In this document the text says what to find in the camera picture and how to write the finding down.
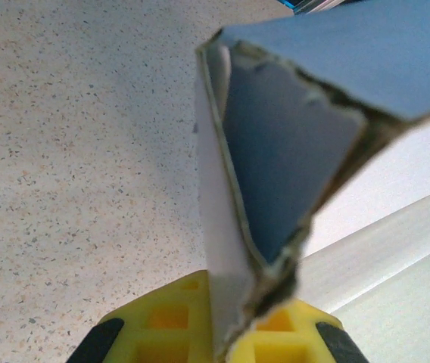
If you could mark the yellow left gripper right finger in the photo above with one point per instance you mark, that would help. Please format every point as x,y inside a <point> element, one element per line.
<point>294,340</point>

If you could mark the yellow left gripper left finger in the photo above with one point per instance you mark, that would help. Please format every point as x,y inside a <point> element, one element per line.
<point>162,321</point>

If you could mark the lavender paper box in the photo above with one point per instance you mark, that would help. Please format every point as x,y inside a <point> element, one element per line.
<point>283,170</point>

